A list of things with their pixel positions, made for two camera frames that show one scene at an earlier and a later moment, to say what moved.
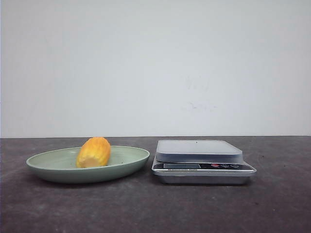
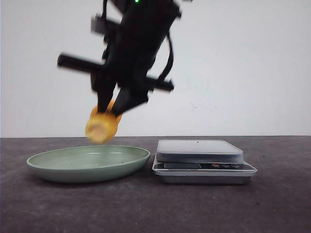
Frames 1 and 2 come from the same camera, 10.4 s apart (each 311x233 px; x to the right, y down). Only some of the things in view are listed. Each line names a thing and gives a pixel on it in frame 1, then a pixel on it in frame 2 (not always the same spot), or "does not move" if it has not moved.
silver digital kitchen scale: (200, 162) does not move
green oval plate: (93, 160) does not move
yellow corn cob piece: (94, 152) to (100, 127)
